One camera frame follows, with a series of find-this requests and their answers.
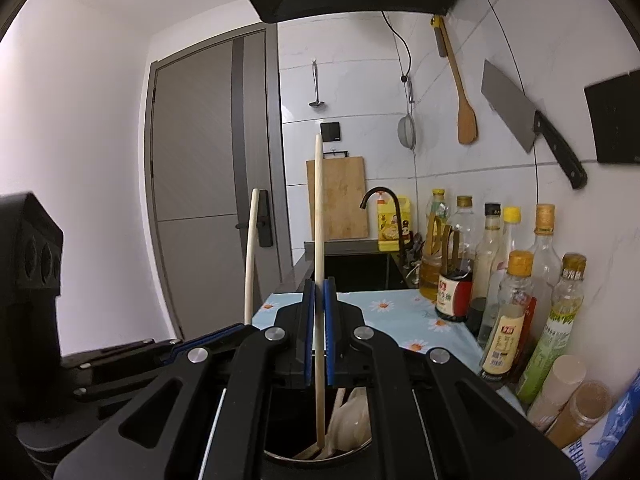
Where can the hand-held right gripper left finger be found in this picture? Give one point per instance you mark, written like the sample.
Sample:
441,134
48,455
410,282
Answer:
309,340

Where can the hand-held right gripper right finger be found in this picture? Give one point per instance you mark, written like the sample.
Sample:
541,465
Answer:
331,340

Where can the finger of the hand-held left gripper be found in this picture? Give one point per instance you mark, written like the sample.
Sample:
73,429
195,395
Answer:
115,385
210,337

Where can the pale wooden chopstick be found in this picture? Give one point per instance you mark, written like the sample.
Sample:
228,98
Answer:
250,260
318,210

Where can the black utensil holder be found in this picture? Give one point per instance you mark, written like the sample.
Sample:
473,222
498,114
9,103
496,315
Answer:
287,425

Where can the white ceramic spoon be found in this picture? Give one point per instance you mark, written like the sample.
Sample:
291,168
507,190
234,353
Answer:
352,425

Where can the daisy print tablecloth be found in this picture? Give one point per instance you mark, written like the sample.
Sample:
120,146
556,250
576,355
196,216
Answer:
395,315

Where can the black kitchen sink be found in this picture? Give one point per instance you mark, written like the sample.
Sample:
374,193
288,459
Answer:
360,270

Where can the dark clutter beside faucet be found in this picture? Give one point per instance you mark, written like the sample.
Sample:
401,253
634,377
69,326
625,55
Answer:
412,257

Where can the yellow cap cooking oil bottle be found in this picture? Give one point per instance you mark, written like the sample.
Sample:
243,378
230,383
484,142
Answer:
431,270

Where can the yellow oil jug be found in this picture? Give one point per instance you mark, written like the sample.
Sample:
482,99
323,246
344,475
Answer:
392,230

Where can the red label soy sauce bottle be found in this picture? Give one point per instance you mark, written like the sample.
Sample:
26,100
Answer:
454,295

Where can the wooden cutting board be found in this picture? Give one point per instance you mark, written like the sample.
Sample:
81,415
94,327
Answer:
342,195

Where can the grey door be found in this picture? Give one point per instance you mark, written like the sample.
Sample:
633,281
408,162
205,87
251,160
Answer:
200,185

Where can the black faucet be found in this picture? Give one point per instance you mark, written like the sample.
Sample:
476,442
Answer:
382,195

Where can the orange cap small sauce bottle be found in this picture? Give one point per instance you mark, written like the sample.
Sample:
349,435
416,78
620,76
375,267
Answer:
507,330

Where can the yellow cap clear bottle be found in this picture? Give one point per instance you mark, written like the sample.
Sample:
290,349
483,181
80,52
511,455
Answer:
510,230

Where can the green label bottle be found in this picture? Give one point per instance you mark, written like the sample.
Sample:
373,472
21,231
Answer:
550,340

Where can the hanging mesh strainer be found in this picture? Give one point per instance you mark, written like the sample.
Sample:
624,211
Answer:
406,132

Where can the gold cap tall clear bottle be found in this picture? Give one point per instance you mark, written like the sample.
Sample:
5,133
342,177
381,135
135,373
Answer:
545,255

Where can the beige cap spice jar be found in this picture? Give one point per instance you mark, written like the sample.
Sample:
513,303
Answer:
557,385

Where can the hanging steel ladle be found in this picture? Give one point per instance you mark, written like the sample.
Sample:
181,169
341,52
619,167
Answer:
316,90

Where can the hanging wooden spatula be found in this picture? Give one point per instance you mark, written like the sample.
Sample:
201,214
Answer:
466,115

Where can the brown spice jar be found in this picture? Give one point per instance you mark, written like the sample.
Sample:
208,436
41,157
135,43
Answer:
582,415

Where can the blue and white package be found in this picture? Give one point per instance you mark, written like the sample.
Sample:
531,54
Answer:
605,435

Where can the small black wall switch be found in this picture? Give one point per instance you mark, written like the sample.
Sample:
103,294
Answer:
330,131

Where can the black wall outlet panel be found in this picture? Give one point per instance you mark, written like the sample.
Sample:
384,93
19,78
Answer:
615,120

